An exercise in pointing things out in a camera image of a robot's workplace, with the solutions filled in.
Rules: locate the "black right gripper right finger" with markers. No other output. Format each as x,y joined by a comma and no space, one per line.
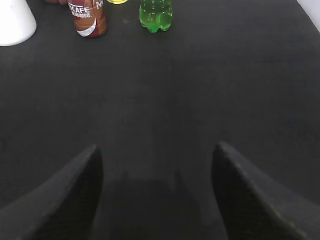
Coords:
254,206

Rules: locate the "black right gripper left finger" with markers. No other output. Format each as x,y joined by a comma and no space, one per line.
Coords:
61,208

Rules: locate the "brown Nescafe coffee bottle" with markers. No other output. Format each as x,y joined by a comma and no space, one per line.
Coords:
89,17

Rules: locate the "white ceramic mug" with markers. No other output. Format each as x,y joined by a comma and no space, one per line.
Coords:
17,22

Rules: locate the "green Sprite bottle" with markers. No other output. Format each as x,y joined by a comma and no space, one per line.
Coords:
156,15

